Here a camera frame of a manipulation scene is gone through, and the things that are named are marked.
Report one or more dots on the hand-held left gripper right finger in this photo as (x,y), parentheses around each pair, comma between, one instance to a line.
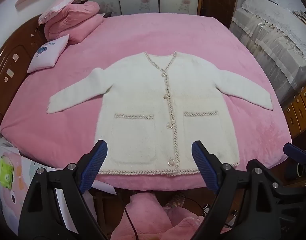
(204,167)

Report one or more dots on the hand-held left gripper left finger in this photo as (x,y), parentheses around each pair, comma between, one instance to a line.
(93,170)

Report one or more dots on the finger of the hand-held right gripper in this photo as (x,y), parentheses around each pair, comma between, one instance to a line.
(294,152)
(295,195)

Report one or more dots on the white fuzzy cardigan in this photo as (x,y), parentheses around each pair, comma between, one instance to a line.
(143,92)

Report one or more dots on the wooden drawer cabinet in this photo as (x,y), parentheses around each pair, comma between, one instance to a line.
(299,110)

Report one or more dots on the pink fleece cloth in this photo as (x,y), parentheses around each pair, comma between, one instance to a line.
(148,217)

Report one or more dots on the green tissue packet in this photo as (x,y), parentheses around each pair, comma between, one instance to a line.
(6,172)

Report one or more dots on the small white printed cushion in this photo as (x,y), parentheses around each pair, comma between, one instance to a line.
(46,57)

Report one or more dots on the lace-covered furniture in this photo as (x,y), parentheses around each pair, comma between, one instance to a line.
(267,30)

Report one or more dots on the stack of books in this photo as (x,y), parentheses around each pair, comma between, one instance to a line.
(302,17)

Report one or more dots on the wooden headboard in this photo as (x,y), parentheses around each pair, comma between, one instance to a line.
(8,62)

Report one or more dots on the pink bed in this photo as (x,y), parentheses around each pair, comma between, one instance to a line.
(168,35)

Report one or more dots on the pink folded quilt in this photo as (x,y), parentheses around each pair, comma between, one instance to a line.
(80,20)

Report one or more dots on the brown wooden door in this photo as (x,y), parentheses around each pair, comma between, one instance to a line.
(220,0)

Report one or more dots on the pink lace-trimmed pillow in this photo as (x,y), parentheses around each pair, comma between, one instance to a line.
(60,2)

